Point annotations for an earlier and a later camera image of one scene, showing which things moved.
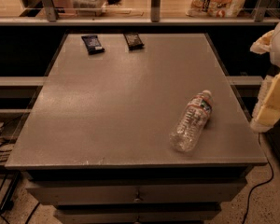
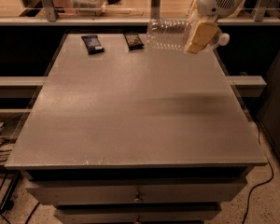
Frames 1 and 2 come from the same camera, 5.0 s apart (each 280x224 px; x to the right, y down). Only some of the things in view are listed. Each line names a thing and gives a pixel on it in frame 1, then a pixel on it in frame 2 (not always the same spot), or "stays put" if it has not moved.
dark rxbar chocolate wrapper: (133, 40) stays put
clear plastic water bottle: (191, 122) -> (171, 35)
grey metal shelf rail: (135, 21) stays put
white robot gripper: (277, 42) -> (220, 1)
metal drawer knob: (137, 199) stays put
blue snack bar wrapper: (92, 45) stays put
